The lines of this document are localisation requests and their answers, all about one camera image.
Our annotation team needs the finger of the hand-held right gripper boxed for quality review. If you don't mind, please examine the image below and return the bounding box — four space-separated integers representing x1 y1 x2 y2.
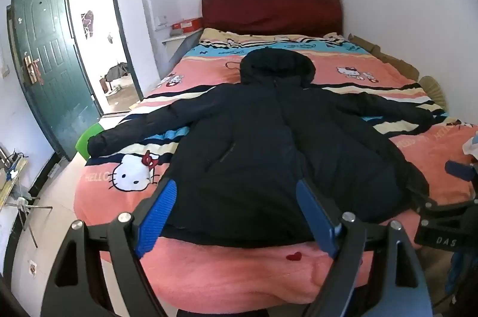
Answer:
445 160 478 187
411 190 478 218

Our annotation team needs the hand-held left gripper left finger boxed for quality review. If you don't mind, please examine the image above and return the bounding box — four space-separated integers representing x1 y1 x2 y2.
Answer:
40 178 178 317

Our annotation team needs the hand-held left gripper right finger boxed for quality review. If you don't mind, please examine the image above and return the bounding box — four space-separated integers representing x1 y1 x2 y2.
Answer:
296 178 434 317

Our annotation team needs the black hooded puffer jacket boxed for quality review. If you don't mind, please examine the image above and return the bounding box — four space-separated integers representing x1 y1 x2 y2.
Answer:
88 49 434 250

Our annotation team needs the white blue cloth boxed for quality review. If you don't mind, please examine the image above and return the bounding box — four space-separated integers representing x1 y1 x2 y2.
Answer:
463 132 478 157

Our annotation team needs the pink striped cartoon cat blanket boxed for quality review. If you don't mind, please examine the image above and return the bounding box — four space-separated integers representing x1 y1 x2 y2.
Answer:
75 28 478 314

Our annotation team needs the woven hand fan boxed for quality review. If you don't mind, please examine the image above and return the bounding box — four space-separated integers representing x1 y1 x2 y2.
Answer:
418 76 449 109

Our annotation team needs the green plastic chair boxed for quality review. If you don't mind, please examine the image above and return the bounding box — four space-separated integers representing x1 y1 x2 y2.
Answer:
75 122 106 158

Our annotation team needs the brown cardboard sheet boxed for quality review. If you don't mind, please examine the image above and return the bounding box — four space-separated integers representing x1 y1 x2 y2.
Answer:
347 33 421 81

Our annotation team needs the cluttered wooden side table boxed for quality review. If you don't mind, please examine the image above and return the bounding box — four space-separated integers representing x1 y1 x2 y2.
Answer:
0 143 28 209

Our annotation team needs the dark cloth outside door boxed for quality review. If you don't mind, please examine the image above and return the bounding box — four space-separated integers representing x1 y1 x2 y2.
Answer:
105 63 131 82

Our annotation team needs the white bedside shelf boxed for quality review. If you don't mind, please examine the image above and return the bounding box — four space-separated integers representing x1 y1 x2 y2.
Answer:
162 33 202 46

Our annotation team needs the dark green metal door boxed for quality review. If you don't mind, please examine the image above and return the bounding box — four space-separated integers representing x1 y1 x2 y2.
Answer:
11 0 102 161

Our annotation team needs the red cardboard box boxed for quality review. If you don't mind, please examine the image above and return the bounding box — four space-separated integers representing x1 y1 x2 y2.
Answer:
171 19 203 31

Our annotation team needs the dark red bed headboard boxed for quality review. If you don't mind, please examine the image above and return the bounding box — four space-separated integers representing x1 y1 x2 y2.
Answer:
202 0 343 36

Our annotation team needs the green door frame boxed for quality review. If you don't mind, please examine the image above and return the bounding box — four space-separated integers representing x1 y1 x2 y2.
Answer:
60 0 144 116

